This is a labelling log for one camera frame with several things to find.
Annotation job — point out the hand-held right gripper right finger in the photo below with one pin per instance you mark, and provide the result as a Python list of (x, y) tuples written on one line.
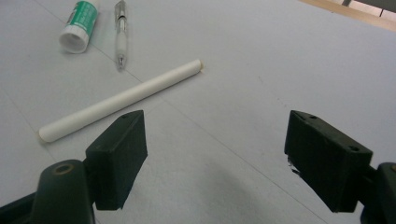
[(327, 161)]

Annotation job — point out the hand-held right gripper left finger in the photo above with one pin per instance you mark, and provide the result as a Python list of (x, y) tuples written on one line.
[(118, 155)]

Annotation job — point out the green and white glue stick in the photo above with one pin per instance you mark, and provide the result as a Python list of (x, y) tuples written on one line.
[(81, 21)]

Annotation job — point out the white table cover sheet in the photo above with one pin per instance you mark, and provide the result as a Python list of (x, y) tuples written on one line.
[(249, 77)]

